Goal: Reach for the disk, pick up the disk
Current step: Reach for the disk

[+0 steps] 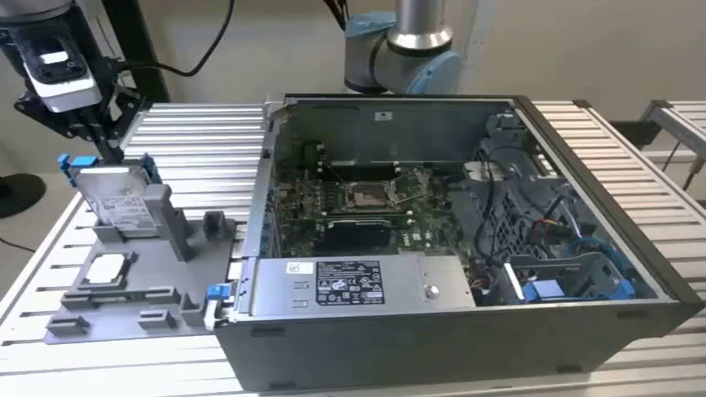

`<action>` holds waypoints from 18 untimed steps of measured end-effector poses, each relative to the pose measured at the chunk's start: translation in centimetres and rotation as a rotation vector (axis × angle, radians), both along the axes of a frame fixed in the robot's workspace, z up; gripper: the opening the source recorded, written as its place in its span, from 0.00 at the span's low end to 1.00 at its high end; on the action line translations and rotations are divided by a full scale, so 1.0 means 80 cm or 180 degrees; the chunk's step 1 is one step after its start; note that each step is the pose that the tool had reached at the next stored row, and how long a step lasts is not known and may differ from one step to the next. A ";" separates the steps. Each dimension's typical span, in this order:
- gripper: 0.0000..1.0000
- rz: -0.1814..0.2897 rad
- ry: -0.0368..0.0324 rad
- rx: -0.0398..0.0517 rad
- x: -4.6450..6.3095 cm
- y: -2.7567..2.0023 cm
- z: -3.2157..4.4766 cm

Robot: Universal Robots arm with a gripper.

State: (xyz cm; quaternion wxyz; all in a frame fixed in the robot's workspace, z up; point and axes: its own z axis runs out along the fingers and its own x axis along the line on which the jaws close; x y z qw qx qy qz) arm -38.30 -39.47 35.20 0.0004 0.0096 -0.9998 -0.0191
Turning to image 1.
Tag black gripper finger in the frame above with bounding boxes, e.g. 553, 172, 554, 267
104, 81, 147, 163
13, 91, 112, 163

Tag hard disk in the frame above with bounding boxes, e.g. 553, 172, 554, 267
56, 152, 168, 241

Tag grey metal disk bay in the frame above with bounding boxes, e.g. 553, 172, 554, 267
447, 136, 665, 299

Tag round black stand base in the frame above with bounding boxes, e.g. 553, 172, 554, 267
0, 173, 48, 219

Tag silver CPU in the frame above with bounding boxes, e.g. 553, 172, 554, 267
85, 253, 132, 285

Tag grey parts rack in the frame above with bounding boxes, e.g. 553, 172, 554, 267
43, 184, 247, 347

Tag black RAM slot bank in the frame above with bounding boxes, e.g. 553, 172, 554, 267
323, 162, 400, 180

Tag blue case latch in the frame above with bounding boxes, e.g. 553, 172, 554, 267
204, 282, 234, 304

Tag CPU socket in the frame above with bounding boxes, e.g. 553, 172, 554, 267
340, 181, 399, 213

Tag silver power supply unit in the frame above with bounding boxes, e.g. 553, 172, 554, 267
240, 254, 479, 314

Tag black graphics card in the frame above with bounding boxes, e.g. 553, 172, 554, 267
315, 218, 396, 256

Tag metal socket cover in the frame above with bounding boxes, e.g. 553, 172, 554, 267
386, 170, 432, 200

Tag green motherboard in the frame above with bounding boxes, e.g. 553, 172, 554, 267
268, 160, 471, 260

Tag dark grey PC case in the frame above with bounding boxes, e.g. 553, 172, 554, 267
211, 93, 706, 392

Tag blue plastic bay clip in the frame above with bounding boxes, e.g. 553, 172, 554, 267
519, 280, 570, 302

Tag black upright post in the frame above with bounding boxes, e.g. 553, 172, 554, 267
69, 0, 172, 104

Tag black hanging cable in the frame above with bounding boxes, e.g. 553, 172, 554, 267
124, 0, 238, 78

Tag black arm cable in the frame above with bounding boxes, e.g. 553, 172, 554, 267
322, 0, 354, 31

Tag long black wire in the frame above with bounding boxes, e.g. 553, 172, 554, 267
473, 145, 531, 266

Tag yellow red power wire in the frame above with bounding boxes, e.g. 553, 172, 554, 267
531, 218, 570, 246

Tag blue data wire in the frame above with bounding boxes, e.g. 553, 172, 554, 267
566, 234, 626, 266

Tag aluminium side table frame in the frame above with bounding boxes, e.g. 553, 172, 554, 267
638, 98, 706, 163

